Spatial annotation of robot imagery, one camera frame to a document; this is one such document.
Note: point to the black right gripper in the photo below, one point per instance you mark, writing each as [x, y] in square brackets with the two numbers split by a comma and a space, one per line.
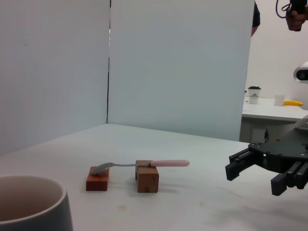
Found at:
[284, 151]

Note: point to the black handheld controller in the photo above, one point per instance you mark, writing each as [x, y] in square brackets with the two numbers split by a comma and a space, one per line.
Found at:
[298, 6]

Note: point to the grey ceramic mug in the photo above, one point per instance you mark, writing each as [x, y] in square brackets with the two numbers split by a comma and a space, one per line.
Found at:
[29, 197]

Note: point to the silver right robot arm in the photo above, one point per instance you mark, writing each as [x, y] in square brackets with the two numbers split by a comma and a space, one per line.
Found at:
[302, 124]

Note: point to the small white cup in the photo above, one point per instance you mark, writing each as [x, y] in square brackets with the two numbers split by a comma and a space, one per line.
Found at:
[279, 100]

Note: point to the paper coffee cup black lid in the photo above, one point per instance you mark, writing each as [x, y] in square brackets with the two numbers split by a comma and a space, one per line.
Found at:
[254, 96]

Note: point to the person hand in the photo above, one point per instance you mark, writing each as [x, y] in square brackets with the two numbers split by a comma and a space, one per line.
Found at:
[296, 21]

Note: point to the white side table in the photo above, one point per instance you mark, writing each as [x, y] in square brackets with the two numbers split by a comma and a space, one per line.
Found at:
[267, 110]

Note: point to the yellow banana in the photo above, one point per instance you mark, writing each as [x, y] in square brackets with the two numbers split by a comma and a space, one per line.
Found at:
[293, 103]

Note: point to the white robot head housing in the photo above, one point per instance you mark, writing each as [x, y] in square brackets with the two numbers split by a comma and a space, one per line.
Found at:
[302, 73]

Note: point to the light brown wooden block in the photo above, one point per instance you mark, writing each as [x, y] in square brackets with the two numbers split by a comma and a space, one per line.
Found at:
[148, 181]

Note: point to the white side backdrop panel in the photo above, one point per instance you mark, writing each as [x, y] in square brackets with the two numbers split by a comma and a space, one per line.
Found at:
[180, 67]

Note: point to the person in dark shirt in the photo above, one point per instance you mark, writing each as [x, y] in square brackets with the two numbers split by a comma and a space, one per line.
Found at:
[255, 14]

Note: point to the reddish brown wooden block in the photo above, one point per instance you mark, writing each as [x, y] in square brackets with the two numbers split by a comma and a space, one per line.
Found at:
[96, 184]

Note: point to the wide white backdrop panel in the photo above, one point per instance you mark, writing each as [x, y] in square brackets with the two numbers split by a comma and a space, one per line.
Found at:
[53, 72]

